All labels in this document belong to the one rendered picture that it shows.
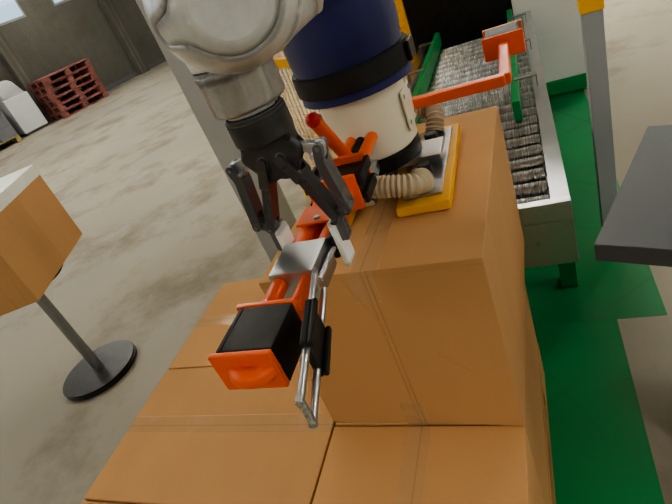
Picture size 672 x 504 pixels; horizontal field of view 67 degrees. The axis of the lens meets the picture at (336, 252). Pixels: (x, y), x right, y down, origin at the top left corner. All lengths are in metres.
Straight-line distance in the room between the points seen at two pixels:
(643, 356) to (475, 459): 0.99
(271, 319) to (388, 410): 0.59
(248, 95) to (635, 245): 0.78
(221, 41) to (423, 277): 0.55
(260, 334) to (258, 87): 0.26
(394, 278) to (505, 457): 0.40
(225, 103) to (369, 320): 0.48
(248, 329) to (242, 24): 0.31
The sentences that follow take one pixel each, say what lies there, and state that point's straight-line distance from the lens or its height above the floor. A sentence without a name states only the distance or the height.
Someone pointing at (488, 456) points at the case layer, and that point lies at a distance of 1.04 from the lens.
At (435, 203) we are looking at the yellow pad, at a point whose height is 0.96.
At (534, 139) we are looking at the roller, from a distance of 2.06.
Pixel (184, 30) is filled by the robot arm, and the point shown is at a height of 1.38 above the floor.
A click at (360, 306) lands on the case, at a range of 0.89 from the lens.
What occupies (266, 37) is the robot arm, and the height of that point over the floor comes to 1.36.
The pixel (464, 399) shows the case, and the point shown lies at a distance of 1.02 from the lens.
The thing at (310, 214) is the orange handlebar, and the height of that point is 1.09.
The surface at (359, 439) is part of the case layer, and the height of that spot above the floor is 0.54.
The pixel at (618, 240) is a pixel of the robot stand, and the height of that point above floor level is 0.75.
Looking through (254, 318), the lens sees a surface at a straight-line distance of 0.56.
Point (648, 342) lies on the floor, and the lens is 1.95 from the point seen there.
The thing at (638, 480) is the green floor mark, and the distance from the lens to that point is 1.65.
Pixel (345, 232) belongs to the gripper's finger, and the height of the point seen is 1.09.
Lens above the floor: 1.40
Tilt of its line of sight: 30 degrees down
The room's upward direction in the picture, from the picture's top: 23 degrees counter-clockwise
